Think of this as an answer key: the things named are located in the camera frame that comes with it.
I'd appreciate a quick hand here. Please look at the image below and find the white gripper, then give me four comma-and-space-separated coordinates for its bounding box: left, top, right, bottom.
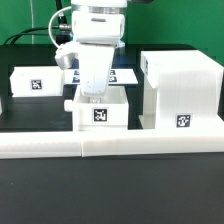
78, 44, 115, 104

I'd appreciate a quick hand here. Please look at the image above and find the white front drawer tray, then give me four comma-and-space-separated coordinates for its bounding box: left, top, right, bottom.
64, 86, 129, 131

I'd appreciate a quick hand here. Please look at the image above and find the white drawer tray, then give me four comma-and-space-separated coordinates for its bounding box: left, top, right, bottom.
10, 66, 64, 97
64, 86, 129, 131

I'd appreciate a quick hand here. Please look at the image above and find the white drawer cabinet box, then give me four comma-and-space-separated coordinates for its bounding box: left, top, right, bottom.
140, 50, 224, 130

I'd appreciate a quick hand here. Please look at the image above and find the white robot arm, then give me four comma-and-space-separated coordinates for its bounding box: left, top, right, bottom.
55, 0, 127, 99

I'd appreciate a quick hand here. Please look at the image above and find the white rear drawer tray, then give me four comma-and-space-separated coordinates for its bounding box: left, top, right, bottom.
10, 66, 64, 97

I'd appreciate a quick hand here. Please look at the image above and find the fiducial marker sheet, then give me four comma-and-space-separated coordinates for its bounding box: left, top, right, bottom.
64, 69, 138, 85

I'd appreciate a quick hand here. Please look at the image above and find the white L-shaped fence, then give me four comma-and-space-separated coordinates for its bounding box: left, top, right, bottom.
0, 129, 224, 159

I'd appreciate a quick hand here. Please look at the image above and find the black cable bundle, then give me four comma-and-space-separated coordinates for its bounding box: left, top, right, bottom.
2, 23, 73, 46

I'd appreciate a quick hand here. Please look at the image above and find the black vertical cable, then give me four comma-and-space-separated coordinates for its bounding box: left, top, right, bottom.
55, 0, 72, 26

